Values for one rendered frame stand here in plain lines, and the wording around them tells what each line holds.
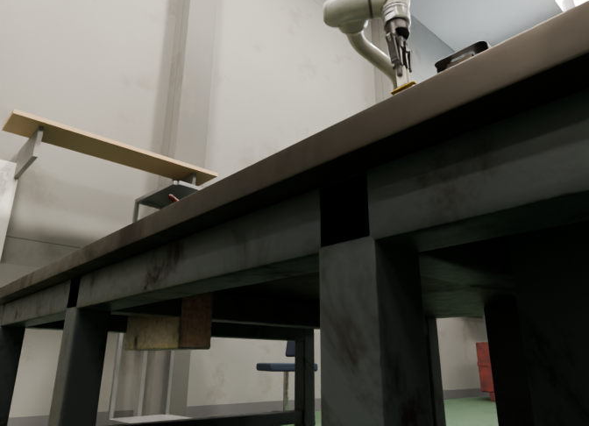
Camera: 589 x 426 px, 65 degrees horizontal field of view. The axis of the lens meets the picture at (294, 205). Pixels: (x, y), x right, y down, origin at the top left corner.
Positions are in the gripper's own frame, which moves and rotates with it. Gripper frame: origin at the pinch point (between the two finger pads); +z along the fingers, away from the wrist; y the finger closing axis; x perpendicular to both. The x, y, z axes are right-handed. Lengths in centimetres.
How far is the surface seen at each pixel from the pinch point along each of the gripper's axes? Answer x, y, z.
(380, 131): 37, 77, 66
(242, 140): -282, -167, -157
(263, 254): 15, 71, 72
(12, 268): -300, 19, 10
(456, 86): 45, 77, 65
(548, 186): 49, 74, 74
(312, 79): -269, -271, -284
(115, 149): -243, -16, -75
